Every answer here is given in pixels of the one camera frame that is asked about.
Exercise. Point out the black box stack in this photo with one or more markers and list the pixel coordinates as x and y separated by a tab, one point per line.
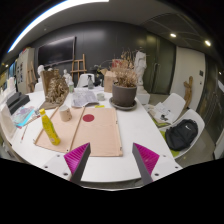
16	101

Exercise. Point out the brown cardboard model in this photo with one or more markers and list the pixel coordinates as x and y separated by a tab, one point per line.
55	89

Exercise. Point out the papers on chair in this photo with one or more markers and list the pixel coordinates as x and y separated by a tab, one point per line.
161	114

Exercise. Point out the open printed magazine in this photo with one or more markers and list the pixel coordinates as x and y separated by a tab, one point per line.
82	98

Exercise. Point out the white chair with papers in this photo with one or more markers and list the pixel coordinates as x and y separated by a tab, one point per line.
174	103

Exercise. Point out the colourful papers on table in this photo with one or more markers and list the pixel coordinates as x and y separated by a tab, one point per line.
21	115

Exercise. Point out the yellow drink bottle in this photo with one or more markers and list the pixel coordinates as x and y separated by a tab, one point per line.
49	128

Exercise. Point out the light wooden board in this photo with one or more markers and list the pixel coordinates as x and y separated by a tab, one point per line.
102	133

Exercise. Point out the small white cup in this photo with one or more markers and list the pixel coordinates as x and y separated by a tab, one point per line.
100	96

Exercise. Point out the red round sticker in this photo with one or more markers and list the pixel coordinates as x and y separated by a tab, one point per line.
88	118

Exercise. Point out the grey plant pot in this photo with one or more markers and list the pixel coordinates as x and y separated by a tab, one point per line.
123	96

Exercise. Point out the wooden easel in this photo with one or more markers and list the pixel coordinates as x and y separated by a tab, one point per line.
78	67

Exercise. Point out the dried brown plant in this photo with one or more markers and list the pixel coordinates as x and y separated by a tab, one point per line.
123	69

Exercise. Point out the white chair behind table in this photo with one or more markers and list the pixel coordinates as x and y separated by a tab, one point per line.
83	79

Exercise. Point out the white plaster statue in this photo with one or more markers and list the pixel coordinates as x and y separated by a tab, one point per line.
139	66

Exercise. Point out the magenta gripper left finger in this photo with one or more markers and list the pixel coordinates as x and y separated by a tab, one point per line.
76	161

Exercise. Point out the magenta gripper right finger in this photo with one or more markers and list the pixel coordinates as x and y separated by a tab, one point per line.
146	161

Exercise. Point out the brown paper bag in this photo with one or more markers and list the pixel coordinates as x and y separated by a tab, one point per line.
109	78

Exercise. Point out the clear spray bottle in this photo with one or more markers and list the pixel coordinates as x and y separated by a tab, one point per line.
90	82

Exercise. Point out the grey pot saucer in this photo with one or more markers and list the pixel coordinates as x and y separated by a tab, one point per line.
124	108

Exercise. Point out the wooden mannequin figure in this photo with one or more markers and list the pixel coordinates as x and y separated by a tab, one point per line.
188	91

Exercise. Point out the white chair with backpack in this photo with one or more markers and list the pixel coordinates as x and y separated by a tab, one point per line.
189	114

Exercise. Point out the black backpack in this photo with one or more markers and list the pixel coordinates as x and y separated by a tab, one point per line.
181	136

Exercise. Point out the black wall screen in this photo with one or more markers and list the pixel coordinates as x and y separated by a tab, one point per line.
56	52

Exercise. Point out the beige paper cup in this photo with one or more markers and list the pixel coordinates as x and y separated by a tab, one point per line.
65	113

